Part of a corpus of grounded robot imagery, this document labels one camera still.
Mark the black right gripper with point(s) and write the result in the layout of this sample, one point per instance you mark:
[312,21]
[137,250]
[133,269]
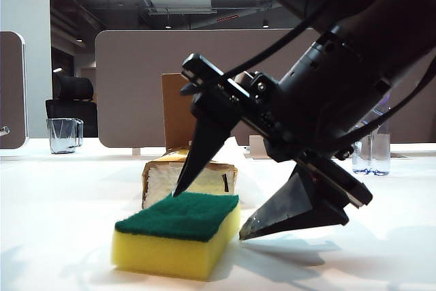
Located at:
[248,110]

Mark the yellow sponge with green scourer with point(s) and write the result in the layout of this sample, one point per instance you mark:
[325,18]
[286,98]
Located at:
[170,243]

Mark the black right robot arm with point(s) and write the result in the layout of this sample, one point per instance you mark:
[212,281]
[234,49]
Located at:
[357,32]

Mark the clear Ganten water bottle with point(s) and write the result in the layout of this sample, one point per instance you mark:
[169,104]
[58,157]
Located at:
[379,154]

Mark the white tissue sheet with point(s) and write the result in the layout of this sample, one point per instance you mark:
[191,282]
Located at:
[250,182]

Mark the gold wrapped tissue pack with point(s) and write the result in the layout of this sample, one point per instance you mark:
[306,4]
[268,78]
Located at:
[160,182]

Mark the brown cardboard box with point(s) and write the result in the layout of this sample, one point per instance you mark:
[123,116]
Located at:
[177,110]

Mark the wide brown desk partition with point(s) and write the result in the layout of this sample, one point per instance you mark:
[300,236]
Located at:
[136,83]

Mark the clear glass mug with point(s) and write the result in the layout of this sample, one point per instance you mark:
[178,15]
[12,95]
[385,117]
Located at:
[63,136]

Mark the black office chair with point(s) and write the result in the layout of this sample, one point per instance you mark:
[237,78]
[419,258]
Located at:
[73,100]

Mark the narrow brown desk partition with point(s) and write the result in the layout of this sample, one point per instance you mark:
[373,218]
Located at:
[12,93]

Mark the white partition support bracket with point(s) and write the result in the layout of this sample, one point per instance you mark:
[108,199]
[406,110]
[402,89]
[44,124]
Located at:
[136,152]

